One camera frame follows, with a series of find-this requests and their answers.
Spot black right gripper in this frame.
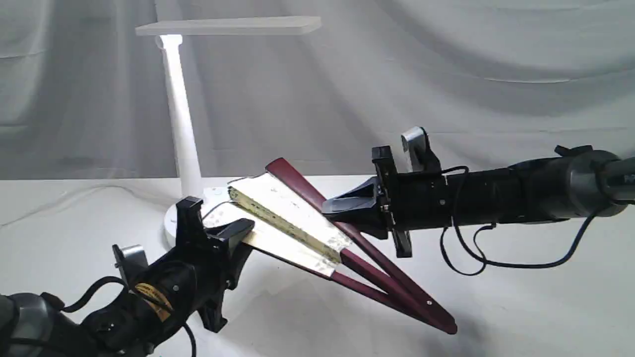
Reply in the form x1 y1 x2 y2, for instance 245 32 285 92
321 145 511 258

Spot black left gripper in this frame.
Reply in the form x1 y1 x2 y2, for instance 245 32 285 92
115 196 255 334

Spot folding paper fan maroon ribs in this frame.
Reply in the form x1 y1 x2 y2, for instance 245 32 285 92
201 158 458 336

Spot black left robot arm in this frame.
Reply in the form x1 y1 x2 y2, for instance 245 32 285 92
1 196 255 357

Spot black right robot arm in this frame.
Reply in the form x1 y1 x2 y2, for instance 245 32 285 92
321 145 634 258

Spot white desk lamp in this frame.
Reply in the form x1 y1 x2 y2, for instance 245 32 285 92
135 16 322 248

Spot grey backdrop cloth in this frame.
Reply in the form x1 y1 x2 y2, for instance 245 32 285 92
1 0 635 180

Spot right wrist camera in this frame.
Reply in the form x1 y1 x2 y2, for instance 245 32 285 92
401 126 442 173

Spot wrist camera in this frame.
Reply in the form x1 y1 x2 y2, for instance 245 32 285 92
401 126 442 173
112 244 149 286

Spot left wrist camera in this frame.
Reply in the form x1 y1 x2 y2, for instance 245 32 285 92
112 244 149 286

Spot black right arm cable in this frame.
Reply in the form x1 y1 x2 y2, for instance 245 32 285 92
439 166 603 277

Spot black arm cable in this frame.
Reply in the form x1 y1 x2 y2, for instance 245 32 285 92
439 166 603 277
60 276 197 357

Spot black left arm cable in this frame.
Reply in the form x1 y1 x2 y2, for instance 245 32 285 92
60 276 197 357

